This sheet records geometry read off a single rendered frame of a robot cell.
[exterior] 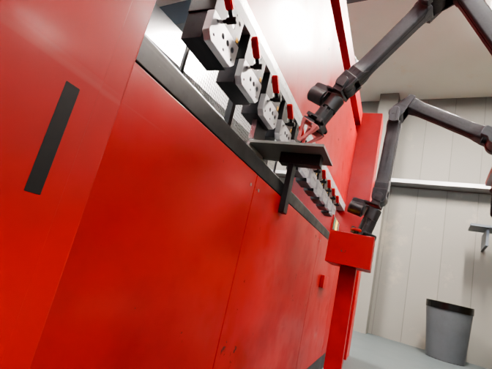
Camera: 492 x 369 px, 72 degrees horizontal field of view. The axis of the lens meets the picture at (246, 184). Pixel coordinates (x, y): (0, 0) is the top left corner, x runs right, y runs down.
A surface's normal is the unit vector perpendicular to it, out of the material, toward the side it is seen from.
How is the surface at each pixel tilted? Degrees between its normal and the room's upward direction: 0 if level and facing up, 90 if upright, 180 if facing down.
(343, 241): 90
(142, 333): 90
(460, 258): 90
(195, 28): 90
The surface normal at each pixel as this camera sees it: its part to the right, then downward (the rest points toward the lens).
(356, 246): -0.35, -0.29
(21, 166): 0.90, 0.11
